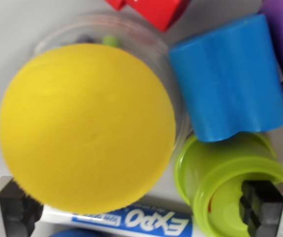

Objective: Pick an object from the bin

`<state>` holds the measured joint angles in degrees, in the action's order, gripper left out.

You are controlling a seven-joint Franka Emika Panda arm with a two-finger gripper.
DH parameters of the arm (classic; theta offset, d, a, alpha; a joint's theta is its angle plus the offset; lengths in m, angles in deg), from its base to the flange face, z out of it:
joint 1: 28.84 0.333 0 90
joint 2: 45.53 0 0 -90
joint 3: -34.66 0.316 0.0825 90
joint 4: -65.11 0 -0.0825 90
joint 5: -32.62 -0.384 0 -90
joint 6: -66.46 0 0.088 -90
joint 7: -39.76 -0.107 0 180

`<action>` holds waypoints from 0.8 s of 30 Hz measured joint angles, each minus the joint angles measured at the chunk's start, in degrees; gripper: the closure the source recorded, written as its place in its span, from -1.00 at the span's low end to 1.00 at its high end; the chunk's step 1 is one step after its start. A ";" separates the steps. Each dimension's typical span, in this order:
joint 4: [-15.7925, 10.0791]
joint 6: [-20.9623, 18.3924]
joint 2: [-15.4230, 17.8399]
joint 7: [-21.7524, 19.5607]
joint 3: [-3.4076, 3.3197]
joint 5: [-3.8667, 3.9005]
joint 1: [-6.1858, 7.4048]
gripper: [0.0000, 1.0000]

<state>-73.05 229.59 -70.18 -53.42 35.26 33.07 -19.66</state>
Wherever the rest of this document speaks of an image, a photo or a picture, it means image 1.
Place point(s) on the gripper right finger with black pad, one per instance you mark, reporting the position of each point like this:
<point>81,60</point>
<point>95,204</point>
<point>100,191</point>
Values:
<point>267,214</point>

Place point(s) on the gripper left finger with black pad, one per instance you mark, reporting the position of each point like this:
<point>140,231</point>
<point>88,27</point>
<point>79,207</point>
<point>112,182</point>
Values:
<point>10,212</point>

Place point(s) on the yellow foam ball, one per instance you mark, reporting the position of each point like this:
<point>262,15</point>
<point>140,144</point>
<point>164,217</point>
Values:
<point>82,128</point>

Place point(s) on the blue foam ball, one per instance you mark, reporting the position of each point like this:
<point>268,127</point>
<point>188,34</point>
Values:
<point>74,233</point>

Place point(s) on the blue Expo marker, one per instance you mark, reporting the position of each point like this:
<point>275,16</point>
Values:
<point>131,219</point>

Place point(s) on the white plastic bin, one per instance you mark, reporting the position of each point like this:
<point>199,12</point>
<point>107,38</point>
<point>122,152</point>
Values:
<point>8,37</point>

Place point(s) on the clear plastic cup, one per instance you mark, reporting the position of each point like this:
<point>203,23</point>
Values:
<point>136,32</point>

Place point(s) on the blue fluted plastic block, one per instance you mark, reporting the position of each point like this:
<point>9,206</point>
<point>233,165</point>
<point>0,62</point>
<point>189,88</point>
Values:
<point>227,81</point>

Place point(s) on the lime green plastic cup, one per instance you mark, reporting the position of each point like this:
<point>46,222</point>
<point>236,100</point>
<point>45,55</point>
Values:
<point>205,168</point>

